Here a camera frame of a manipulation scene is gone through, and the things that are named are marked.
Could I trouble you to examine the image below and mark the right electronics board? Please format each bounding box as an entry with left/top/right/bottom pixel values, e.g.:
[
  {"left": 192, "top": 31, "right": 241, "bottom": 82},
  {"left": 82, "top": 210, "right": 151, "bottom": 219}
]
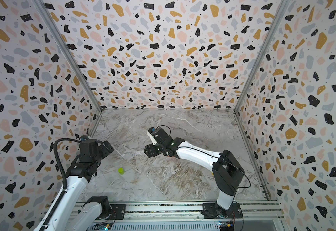
[{"left": 219, "top": 221, "right": 234, "bottom": 231}]

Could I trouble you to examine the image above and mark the lime green cylinder block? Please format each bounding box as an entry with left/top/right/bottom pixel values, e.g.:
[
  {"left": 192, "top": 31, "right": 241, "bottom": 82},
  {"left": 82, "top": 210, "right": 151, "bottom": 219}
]
[{"left": 118, "top": 167, "right": 125, "bottom": 175}]

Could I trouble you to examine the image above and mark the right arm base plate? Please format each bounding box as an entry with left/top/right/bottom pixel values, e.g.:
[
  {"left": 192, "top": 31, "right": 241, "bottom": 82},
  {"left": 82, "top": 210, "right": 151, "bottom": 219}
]
[{"left": 201, "top": 203, "right": 243, "bottom": 219}]

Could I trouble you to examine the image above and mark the aluminium mounting rail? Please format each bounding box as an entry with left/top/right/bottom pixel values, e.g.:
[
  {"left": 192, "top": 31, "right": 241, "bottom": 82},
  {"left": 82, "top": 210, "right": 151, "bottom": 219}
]
[{"left": 39, "top": 200, "right": 286, "bottom": 231}]

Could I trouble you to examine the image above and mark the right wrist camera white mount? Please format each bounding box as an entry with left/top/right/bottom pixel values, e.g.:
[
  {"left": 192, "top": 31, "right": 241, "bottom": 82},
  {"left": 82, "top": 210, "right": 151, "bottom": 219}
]
[{"left": 147, "top": 127, "right": 157, "bottom": 145}]

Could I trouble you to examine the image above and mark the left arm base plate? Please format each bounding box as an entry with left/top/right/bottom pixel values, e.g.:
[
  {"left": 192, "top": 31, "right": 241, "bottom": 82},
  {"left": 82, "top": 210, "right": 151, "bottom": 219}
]
[{"left": 96, "top": 204, "right": 127, "bottom": 220}]

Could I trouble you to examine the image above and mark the corner aluminium profile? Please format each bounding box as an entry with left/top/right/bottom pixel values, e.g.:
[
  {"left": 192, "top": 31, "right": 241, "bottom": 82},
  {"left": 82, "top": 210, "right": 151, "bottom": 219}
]
[
  {"left": 30, "top": 0, "right": 102, "bottom": 113},
  {"left": 234, "top": 0, "right": 290, "bottom": 113}
]

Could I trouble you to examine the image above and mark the left corner aluminium profile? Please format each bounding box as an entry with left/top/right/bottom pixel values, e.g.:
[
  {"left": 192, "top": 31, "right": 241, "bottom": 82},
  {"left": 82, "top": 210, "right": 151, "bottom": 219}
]
[{"left": 30, "top": 0, "right": 102, "bottom": 113}]

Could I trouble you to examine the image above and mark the left electronics board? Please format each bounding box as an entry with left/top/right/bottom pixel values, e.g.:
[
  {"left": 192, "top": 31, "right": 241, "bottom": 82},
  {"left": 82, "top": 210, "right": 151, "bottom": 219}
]
[{"left": 92, "top": 223, "right": 112, "bottom": 231}]

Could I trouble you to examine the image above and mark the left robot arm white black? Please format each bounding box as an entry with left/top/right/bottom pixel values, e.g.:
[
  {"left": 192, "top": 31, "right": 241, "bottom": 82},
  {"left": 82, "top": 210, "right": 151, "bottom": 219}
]
[{"left": 35, "top": 135, "right": 115, "bottom": 231}]

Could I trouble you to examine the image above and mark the right corner aluminium profile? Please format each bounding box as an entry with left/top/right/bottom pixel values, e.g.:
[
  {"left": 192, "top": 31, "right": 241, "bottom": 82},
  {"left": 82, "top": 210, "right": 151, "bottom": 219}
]
[{"left": 234, "top": 0, "right": 290, "bottom": 113}]

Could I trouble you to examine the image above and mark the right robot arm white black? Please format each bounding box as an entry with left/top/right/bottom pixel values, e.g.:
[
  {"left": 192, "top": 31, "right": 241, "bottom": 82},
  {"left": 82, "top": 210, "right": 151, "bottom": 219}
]
[{"left": 144, "top": 126, "right": 246, "bottom": 218}]

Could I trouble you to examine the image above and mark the electronics board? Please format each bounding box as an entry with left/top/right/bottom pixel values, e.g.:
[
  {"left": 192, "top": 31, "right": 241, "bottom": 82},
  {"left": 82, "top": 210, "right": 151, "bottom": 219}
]
[
  {"left": 219, "top": 221, "right": 234, "bottom": 231},
  {"left": 92, "top": 223, "right": 112, "bottom": 231}
]

